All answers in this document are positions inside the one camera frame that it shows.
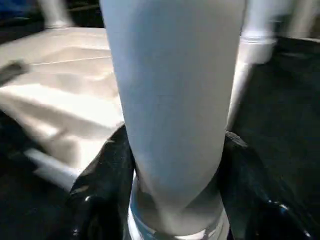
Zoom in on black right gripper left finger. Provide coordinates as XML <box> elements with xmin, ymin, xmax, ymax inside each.
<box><xmin>52</xmin><ymin>125</ymin><xmax>137</xmax><ymax>240</ymax></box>

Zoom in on white plastic table top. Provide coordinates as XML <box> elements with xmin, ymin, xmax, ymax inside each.
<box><xmin>0</xmin><ymin>26</ymin><xmax>278</xmax><ymax>176</ymax></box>

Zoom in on black work mat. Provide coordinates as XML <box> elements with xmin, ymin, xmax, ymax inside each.
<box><xmin>0</xmin><ymin>37</ymin><xmax>320</xmax><ymax>240</ymax></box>

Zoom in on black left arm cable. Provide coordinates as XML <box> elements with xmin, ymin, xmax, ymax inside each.
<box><xmin>0</xmin><ymin>60</ymin><xmax>28</xmax><ymax>86</ymax></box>

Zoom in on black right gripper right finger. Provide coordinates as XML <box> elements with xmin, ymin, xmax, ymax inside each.
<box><xmin>216</xmin><ymin>130</ymin><xmax>311</xmax><ymax>240</ymax></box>

